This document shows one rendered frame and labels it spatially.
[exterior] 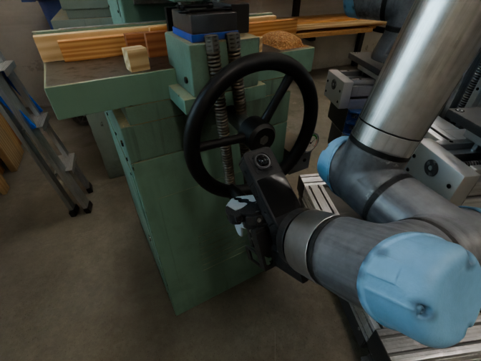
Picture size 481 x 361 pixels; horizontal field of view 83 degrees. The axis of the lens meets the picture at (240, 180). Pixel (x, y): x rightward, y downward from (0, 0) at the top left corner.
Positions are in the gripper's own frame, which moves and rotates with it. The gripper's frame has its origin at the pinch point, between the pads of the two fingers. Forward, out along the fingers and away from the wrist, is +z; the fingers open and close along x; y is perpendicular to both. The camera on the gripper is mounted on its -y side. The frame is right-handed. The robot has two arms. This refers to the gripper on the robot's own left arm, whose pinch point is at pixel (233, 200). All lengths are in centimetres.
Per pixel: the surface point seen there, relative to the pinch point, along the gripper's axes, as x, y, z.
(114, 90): -12.5, -24.6, 13.1
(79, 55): -16.3, -35.3, 24.8
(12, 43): -59, -124, 250
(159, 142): -6.3, -13.2, 19.6
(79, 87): -18.1, -25.9, 12.3
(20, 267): -67, 24, 105
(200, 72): 1.3, -23.1, 3.0
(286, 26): 39, -37, 24
